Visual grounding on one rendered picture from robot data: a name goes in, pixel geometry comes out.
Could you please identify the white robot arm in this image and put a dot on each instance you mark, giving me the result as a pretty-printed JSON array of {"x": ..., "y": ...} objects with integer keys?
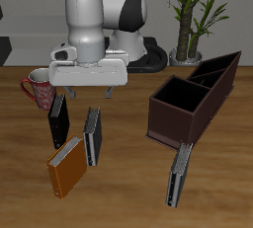
[{"x": 99, "y": 15}]

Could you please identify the green pot plant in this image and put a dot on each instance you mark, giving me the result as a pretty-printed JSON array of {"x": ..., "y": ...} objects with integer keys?
[{"x": 191, "y": 18}]

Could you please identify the orange book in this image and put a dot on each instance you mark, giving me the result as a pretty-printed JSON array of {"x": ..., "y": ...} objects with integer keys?
[{"x": 67, "y": 167}]

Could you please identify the red patterned mug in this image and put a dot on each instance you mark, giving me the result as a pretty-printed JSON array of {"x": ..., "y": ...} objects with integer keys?
[{"x": 41, "y": 90}]

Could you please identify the dark brown desk caddy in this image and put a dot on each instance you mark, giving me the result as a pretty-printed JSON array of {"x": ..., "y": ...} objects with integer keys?
[{"x": 194, "y": 102}]

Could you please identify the grey striped book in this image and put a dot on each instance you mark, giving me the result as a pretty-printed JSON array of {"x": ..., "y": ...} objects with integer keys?
[
  {"x": 179, "y": 176},
  {"x": 93, "y": 136}
]

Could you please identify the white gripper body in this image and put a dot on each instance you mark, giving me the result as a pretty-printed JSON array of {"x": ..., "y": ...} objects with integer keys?
[{"x": 89, "y": 72}]

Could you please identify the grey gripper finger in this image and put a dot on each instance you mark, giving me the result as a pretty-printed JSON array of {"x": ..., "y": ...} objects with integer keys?
[
  {"x": 70, "y": 92},
  {"x": 109, "y": 92}
]

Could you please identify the black book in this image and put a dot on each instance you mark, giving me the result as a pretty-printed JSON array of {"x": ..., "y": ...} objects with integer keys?
[{"x": 59, "y": 121}]

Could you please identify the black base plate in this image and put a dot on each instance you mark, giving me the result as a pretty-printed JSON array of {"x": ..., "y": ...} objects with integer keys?
[{"x": 154, "y": 57}]

